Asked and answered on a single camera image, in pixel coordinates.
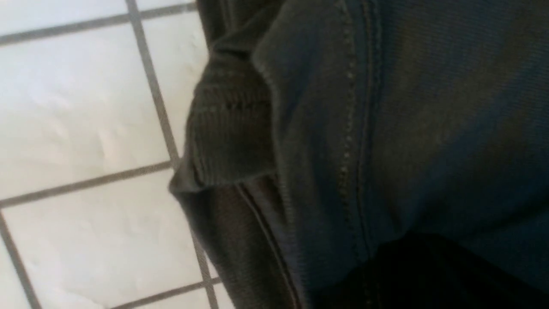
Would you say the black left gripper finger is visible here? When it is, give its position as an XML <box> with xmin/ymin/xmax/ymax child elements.
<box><xmin>313</xmin><ymin>233</ymin><xmax>548</xmax><ymax>309</ymax></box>

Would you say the gray long sleeve shirt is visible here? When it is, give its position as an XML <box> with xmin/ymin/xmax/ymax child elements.
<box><xmin>170</xmin><ymin>0</ymin><xmax>549</xmax><ymax>309</ymax></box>

